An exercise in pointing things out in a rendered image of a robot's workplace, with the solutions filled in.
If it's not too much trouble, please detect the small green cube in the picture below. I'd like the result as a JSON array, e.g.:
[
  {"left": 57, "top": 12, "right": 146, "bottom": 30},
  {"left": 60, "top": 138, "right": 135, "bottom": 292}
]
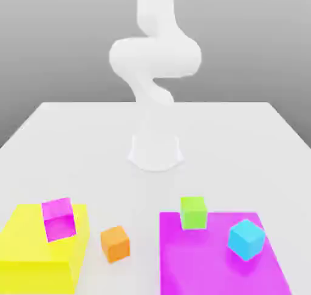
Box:
[{"left": 180, "top": 195, "right": 208, "bottom": 231}]

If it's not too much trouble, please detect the small orange cube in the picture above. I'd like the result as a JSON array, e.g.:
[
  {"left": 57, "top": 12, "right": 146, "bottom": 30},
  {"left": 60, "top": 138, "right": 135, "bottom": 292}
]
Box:
[{"left": 100, "top": 225, "right": 131, "bottom": 264}]

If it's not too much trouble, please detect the small magenta cube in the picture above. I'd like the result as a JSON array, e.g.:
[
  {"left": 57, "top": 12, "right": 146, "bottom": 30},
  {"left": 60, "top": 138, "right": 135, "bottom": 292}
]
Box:
[{"left": 41, "top": 197, "right": 77, "bottom": 243}]

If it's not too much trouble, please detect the small cyan cube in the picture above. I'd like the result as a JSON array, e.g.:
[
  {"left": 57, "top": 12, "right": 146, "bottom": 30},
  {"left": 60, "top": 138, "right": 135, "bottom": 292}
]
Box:
[{"left": 227, "top": 219, "right": 266, "bottom": 262}]

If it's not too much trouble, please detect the large magenta box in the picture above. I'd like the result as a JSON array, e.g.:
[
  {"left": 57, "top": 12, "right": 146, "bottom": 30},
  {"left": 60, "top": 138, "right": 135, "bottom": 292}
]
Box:
[{"left": 159, "top": 211, "right": 293, "bottom": 295}]

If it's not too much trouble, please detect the large yellow box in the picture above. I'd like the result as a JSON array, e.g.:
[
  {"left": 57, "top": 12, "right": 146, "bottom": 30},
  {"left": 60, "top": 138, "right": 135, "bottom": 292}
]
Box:
[{"left": 0, "top": 203, "right": 90, "bottom": 295}]

